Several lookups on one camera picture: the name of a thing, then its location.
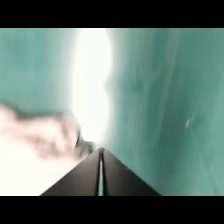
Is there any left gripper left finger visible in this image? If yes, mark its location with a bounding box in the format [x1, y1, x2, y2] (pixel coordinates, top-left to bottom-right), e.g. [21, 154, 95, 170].
[40, 147, 102, 197]

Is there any grey garment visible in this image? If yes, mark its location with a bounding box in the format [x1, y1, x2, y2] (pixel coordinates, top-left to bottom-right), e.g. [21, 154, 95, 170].
[0, 101, 97, 197]

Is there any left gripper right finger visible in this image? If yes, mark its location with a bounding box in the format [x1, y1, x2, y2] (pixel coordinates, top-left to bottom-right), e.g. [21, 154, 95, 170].
[100, 147, 162, 197]

